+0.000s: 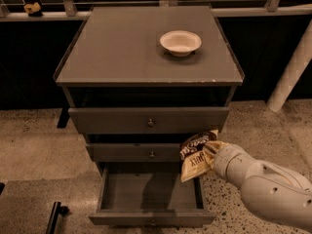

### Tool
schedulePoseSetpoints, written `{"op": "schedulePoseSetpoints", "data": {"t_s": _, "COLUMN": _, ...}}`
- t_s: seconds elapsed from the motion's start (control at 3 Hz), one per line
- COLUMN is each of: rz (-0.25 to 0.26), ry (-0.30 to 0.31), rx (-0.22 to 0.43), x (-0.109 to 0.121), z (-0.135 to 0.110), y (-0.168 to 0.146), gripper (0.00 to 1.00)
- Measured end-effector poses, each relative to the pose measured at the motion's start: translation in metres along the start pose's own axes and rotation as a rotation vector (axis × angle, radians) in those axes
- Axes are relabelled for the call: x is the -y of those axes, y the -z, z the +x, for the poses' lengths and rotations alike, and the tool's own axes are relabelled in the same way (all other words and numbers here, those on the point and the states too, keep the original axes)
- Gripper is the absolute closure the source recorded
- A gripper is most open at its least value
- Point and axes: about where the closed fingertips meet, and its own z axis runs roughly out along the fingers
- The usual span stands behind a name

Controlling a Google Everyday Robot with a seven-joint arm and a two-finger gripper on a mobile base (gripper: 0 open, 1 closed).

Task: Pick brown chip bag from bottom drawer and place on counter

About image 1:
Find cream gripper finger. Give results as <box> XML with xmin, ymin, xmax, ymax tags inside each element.
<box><xmin>204</xmin><ymin>140</ymin><xmax>228</xmax><ymax>157</ymax></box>

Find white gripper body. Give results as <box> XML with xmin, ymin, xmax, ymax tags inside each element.
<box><xmin>214</xmin><ymin>144</ymin><xmax>248</xmax><ymax>183</ymax></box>

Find brown chip bag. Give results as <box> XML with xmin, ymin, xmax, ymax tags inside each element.
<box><xmin>179</xmin><ymin>130</ymin><xmax>218</xmax><ymax>182</ymax></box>

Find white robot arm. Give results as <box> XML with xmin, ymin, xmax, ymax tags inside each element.
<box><xmin>204</xmin><ymin>141</ymin><xmax>312</xmax><ymax>233</ymax></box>

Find grey bottom drawer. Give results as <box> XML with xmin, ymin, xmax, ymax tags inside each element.
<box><xmin>90</xmin><ymin>162</ymin><xmax>215</xmax><ymax>227</ymax></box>

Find grey drawer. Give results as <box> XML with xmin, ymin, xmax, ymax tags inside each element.
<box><xmin>69</xmin><ymin>107</ymin><xmax>229</xmax><ymax>135</ymax></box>
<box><xmin>86</xmin><ymin>143</ymin><xmax>180</xmax><ymax>163</ymax></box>
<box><xmin>90</xmin><ymin>162</ymin><xmax>215</xmax><ymax>227</ymax></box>

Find grey drawer cabinet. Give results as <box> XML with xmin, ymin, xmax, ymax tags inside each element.
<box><xmin>53</xmin><ymin>5</ymin><xmax>246</xmax><ymax>177</ymax></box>

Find grey middle drawer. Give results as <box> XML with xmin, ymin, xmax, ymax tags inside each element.
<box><xmin>86</xmin><ymin>143</ymin><xmax>180</xmax><ymax>163</ymax></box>

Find grey top drawer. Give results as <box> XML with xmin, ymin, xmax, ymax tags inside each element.
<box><xmin>69</xmin><ymin>107</ymin><xmax>229</xmax><ymax>135</ymax></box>

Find white paper bowl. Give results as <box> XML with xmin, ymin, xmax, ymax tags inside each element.
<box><xmin>160</xmin><ymin>30</ymin><xmax>202</xmax><ymax>58</ymax></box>

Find white diagonal pole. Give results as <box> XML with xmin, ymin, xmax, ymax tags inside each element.
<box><xmin>267</xmin><ymin>20</ymin><xmax>312</xmax><ymax>112</ymax></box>

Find black bar on floor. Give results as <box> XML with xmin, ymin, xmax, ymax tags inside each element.
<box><xmin>45</xmin><ymin>202</ymin><xmax>69</xmax><ymax>234</ymax></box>

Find small yellow black object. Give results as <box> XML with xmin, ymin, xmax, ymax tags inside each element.
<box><xmin>23</xmin><ymin>2</ymin><xmax>42</xmax><ymax>17</ymax></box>

